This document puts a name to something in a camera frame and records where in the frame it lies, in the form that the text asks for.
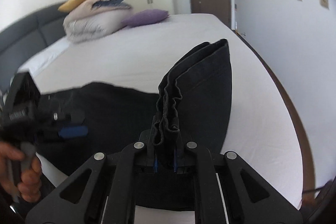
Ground black jeans pants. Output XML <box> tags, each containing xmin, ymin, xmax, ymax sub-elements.
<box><xmin>37</xmin><ymin>39</ymin><xmax>232</xmax><ymax>175</ymax></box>

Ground person left hand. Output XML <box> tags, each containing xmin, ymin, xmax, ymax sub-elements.
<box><xmin>1</xmin><ymin>141</ymin><xmax>42</xmax><ymax>203</ymax></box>

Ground white flat pillow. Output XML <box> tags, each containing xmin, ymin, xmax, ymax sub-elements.
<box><xmin>17</xmin><ymin>36</ymin><xmax>72</xmax><ymax>77</ymax></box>

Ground white bed mattress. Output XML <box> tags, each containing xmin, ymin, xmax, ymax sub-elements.
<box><xmin>32</xmin><ymin>14</ymin><xmax>302</xmax><ymax>223</ymax></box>

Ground dark grey headboard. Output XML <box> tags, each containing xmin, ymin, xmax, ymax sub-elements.
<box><xmin>0</xmin><ymin>3</ymin><xmax>68</xmax><ymax>92</ymax></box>

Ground folded beige duvet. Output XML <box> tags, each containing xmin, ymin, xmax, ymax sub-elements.
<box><xmin>63</xmin><ymin>0</ymin><xmax>133</xmax><ymax>43</ymax></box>

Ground yellow pillow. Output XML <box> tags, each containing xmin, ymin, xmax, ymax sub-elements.
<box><xmin>58</xmin><ymin>0</ymin><xmax>86</xmax><ymax>12</ymax></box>

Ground folded blue clothes stack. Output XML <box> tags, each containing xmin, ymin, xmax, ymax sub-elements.
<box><xmin>92</xmin><ymin>0</ymin><xmax>133</xmax><ymax>9</ymax></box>

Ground purple pillow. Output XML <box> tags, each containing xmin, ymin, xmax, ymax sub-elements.
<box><xmin>122</xmin><ymin>9</ymin><xmax>170</xmax><ymax>27</ymax></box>

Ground black cable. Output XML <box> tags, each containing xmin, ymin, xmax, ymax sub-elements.
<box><xmin>301</xmin><ymin>180</ymin><xmax>333</xmax><ymax>196</ymax></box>

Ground near wall socket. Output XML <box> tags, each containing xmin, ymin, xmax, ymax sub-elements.
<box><xmin>319</xmin><ymin>0</ymin><xmax>329</xmax><ymax>9</ymax></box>

